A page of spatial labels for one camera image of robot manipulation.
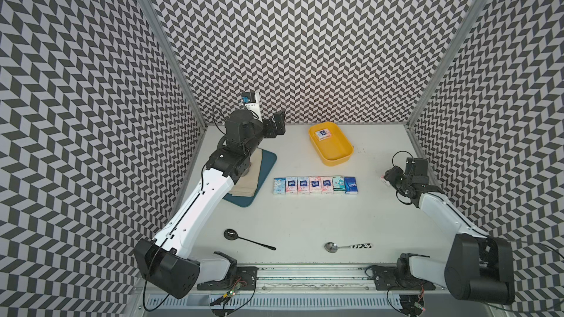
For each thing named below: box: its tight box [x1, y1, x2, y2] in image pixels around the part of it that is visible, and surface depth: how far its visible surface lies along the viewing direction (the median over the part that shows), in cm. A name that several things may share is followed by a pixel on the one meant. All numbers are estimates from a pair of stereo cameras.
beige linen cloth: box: [229, 147, 263, 198], surface depth 98 cm
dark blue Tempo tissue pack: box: [343, 176, 359, 195], surface depth 95 cm
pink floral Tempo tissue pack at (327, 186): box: [320, 176, 334, 195], surface depth 95 cm
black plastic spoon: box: [223, 228, 277, 251], surface depth 82 cm
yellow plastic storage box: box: [308, 121, 354, 167], surface depth 111 cm
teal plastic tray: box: [223, 147, 277, 208], surface depth 98 cm
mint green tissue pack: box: [331, 175, 346, 193], surface depth 96 cm
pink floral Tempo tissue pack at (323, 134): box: [315, 128, 332, 141], surface depth 114 cm
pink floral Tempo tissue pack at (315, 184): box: [308, 176, 322, 194], surface depth 95 cm
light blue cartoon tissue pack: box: [273, 177, 286, 196], surface depth 95 cm
